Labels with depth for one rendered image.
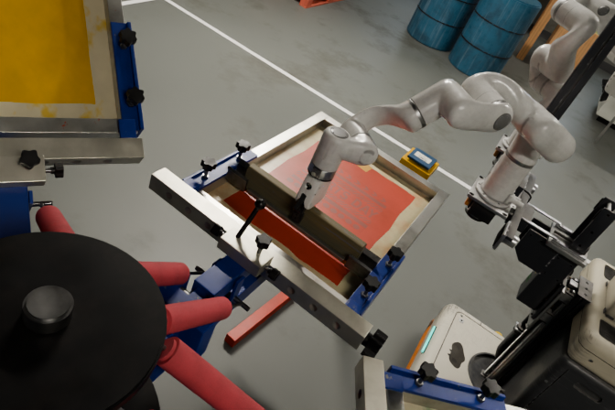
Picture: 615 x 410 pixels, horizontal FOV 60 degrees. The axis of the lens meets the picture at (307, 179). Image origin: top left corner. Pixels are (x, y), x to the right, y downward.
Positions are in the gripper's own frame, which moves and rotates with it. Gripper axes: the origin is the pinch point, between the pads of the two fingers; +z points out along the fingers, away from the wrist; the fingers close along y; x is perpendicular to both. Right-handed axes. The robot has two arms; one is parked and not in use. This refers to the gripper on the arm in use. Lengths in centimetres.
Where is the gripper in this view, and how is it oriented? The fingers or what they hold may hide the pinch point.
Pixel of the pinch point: (302, 211)
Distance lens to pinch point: 152.2
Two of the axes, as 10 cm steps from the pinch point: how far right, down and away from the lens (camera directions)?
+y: 5.1, -3.7, 7.8
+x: -7.9, -5.5, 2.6
